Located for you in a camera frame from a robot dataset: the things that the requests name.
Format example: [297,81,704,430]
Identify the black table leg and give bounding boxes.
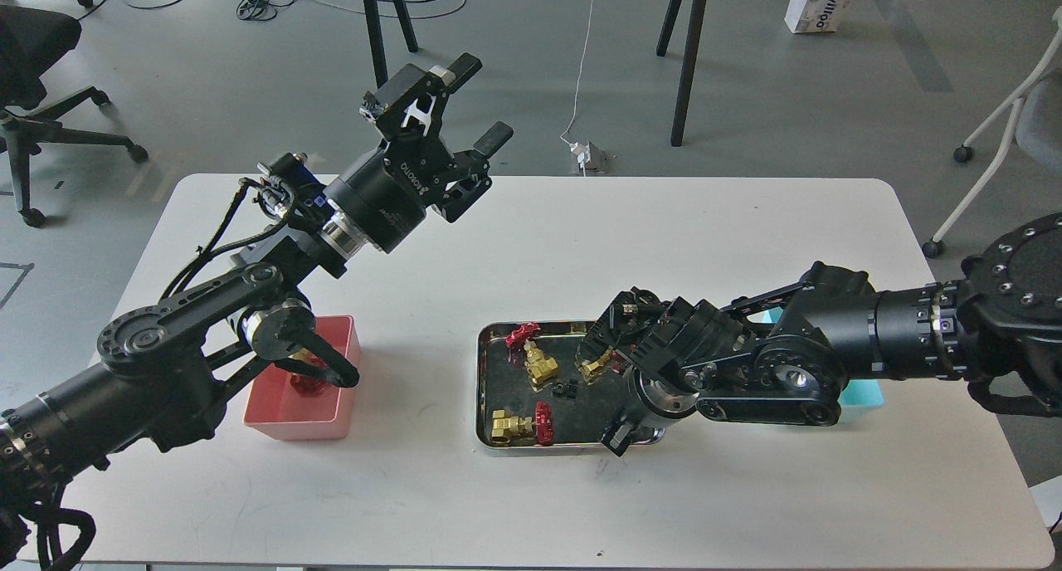
[362,0,419,87]
[655,0,707,148]

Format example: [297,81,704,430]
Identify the brass valve red handle bottom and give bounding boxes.
[489,401,555,447]

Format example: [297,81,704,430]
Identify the black office chair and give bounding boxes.
[1,4,149,227]

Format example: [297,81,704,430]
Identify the black table leg left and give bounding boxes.
[362,0,419,87]

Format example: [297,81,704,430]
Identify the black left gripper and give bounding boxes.
[322,52,514,256]

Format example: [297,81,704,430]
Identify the white power adapter with cable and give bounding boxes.
[558,0,600,177]

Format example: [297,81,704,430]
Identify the metal tray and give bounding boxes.
[475,321,630,455]

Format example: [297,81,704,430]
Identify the brass valve red handle top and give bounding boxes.
[504,322,560,391]

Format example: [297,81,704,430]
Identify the black gear centre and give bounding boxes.
[551,379,579,400]

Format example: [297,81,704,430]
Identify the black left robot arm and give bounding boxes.
[2,53,513,570]

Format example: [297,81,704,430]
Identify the white cardboard box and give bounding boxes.
[784,0,852,34]

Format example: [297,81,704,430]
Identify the white chair frame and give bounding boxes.
[921,7,1062,259]

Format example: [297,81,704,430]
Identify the light blue plastic box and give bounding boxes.
[759,339,886,423]

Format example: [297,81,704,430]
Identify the pink plastic box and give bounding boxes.
[243,364,355,440]

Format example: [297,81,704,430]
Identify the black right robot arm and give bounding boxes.
[573,214,1061,456]

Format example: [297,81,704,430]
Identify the brass valve red handle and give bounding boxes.
[289,349,329,398]
[573,336,616,385]
[504,322,560,391]
[489,401,555,447]

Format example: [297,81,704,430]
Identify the black table leg right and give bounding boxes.
[655,0,707,148]

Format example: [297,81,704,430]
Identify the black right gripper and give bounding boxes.
[587,287,706,373]

